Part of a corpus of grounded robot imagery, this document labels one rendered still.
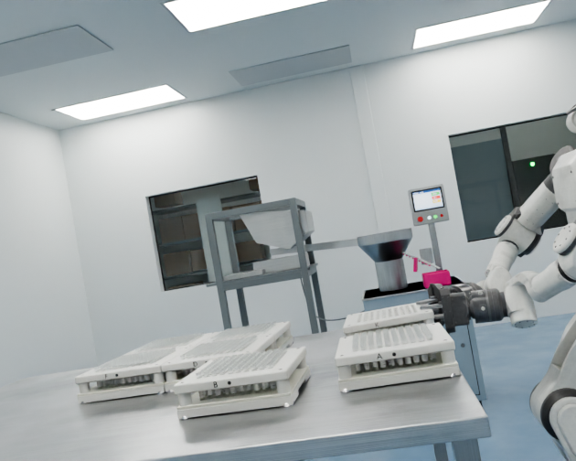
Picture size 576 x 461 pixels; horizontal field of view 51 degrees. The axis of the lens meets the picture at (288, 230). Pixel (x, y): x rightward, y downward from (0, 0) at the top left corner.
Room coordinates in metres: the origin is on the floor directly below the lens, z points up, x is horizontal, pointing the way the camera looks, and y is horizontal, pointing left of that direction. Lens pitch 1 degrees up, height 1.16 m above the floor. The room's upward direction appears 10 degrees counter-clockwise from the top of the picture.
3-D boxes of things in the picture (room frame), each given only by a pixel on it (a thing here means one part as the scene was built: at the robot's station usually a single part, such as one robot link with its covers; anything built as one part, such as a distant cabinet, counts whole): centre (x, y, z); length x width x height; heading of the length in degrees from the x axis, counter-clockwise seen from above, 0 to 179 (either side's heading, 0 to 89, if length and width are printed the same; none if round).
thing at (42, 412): (1.61, 0.40, 0.83); 1.50 x 1.10 x 0.04; 82
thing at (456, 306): (1.64, -0.44, 0.91); 0.12 x 0.10 x 0.13; 74
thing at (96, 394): (1.69, 0.48, 0.86); 0.24 x 0.24 x 0.02; 79
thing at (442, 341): (1.35, -0.18, 0.91); 0.25 x 0.24 x 0.02; 173
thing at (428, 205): (4.01, -0.95, 1.07); 0.23 x 0.10 x 0.62; 82
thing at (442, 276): (3.68, -0.84, 0.80); 0.16 x 0.12 x 0.09; 82
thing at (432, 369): (1.35, -0.18, 0.86); 0.24 x 0.24 x 0.02; 83
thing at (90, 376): (1.69, 0.48, 0.91); 0.25 x 0.24 x 0.02; 169
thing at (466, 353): (3.90, -0.72, 0.38); 0.63 x 0.57 x 0.76; 82
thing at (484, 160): (6.23, -2.48, 1.43); 1.38 x 0.01 x 1.16; 82
